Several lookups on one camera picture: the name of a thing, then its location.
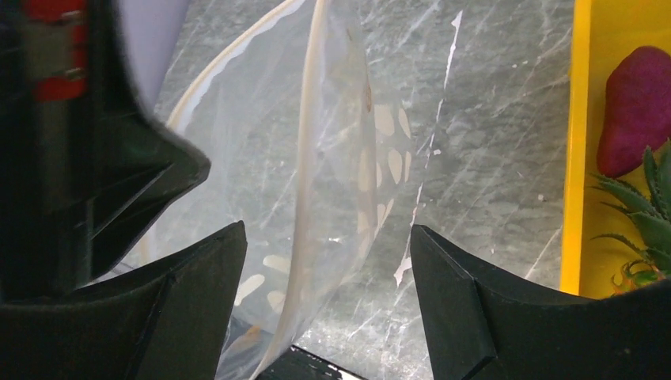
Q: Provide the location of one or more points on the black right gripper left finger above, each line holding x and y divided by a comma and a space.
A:
164, 320

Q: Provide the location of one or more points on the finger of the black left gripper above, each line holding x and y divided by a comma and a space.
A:
86, 166

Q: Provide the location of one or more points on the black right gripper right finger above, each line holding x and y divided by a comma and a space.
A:
483, 322

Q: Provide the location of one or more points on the orange toy pineapple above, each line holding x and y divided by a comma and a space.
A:
650, 215

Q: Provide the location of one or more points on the clear zip top bag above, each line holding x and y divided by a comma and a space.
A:
307, 151

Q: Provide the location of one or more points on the yellow plastic tray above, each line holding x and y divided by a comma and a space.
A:
604, 33

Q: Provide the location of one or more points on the purple toy sweet potato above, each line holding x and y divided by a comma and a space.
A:
637, 111

